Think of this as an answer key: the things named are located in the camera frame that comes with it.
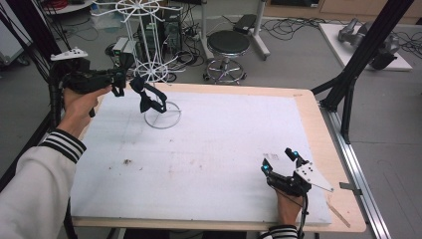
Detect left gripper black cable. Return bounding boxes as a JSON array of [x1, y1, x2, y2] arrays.
[[48, 61, 67, 131]]

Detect thin wooden stick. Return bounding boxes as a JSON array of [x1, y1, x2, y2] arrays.
[[325, 200, 352, 229]]

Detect round white table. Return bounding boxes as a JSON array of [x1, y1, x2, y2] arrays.
[[42, 0, 98, 16]]

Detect grey power box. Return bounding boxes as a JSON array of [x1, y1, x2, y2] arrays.
[[111, 36, 129, 57]]

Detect black bow tie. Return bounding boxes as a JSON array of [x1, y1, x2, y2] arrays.
[[128, 76, 169, 115]]

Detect grey robot part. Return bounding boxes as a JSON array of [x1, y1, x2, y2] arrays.
[[336, 17, 402, 71]]

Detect black computer tower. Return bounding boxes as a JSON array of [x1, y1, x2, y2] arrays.
[[158, 5, 184, 55]]

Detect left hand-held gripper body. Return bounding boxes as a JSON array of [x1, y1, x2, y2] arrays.
[[50, 47, 117, 96]]

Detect person's right hand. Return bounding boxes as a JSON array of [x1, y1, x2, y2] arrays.
[[274, 190, 305, 227]]

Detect black floor cables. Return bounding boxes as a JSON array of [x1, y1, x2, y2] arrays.
[[260, 15, 334, 43]]

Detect black flat box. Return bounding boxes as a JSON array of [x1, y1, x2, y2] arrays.
[[232, 13, 259, 36]]

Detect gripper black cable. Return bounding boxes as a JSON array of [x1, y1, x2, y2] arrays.
[[297, 193, 310, 239], [48, 61, 67, 131]]

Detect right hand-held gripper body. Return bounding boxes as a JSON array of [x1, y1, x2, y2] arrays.
[[265, 160, 335, 197]]

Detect white floor platform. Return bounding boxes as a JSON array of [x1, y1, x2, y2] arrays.
[[317, 22, 414, 73]]

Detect grey metal bracket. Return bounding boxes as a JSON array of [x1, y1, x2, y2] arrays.
[[338, 181, 363, 197]]

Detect white foam mat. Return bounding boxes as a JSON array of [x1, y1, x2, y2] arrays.
[[69, 90, 333, 226]]

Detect black metal frame strut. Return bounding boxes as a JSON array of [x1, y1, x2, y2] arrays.
[[0, 0, 78, 193], [311, 0, 416, 145]]

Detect aluminium rail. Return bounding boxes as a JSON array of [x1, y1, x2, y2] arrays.
[[318, 102, 393, 239]]

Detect light wooden table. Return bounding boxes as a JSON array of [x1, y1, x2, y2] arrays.
[[71, 82, 367, 234]]

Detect black round stool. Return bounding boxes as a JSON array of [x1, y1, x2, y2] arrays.
[[202, 29, 252, 86]]

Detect person's left hand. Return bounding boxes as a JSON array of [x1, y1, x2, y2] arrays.
[[57, 84, 113, 139]]

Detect white wire display rack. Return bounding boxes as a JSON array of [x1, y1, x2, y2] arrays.
[[90, 0, 187, 130]]

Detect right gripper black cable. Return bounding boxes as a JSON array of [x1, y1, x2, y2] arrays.
[[297, 193, 310, 239]]

